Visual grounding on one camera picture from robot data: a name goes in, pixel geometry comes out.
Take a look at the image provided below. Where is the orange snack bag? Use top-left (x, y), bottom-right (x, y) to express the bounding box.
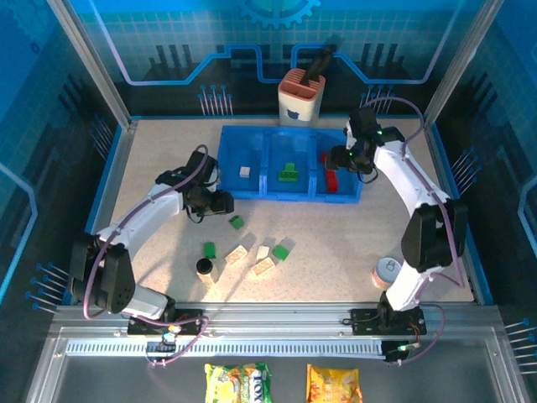
top-left (305, 363), bottom-right (364, 403)

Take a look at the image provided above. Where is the aluminium side rail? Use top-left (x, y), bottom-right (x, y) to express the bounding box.
top-left (62, 119), bottom-right (138, 306)
top-left (422, 118), bottom-right (495, 306)

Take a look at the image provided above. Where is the aluminium front frame rail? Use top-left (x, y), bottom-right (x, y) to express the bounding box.
top-left (50, 302), bottom-right (504, 338)

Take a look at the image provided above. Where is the black knife handle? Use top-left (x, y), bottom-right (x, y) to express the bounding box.
top-left (300, 43), bottom-right (337, 85)

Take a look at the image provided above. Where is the cream long lego brick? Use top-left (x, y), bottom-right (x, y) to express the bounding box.
top-left (251, 257), bottom-right (276, 277)
top-left (224, 244), bottom-right (248, 265)

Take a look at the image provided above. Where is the spice jar with black lid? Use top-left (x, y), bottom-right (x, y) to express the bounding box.
top-left (196, 258), bottom-right (220, 286)

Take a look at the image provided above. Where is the white slotted cable duct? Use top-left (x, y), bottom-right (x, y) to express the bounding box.
top-left (65, 338), bottom-right (387, 359)

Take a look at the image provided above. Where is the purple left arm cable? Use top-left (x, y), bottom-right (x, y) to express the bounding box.
top-left (83, 144), bottom-right (211, 369)

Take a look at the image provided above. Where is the blue three-compartment bin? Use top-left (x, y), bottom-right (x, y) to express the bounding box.
top-left (217, 124), bottom-right (365, 206)

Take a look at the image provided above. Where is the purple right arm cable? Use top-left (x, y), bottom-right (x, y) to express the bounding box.
top-left (360, 96), bottom-right (467, 366)

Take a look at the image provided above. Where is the black controller box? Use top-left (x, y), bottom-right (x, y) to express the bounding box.
top-left (383, 338), bottom-right (422, 365)
top-left (144, 322), bottom-right (182, 367)

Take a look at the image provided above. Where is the green yellow snack bag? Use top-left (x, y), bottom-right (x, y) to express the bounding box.
top-left (204, 362), bottom-right (273, 403)

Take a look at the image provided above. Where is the aluminium frame post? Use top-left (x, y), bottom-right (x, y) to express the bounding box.
top-left (44, 0), bottom-right (139, 129)
top-left (421, 0), bottom-right (505, 129)

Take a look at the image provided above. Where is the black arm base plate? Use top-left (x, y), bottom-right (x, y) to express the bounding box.
top-left (127, 308), bottom-right (206, 337)
top-left (350, 307), bottom-right (428, 337)

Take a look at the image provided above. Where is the pink can with pull tab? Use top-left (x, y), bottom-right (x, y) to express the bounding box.
top-left (371, 256), bottom-right (404, 290)

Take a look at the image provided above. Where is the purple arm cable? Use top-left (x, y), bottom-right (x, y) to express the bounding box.
top-left (360, 96), bottom-right (467, 366)
top-left (83, 144), bottom-right (211, 369)

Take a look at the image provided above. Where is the white knife block pink top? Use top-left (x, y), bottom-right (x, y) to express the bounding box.
top-left (277, 69), bottom-right (327, 129)

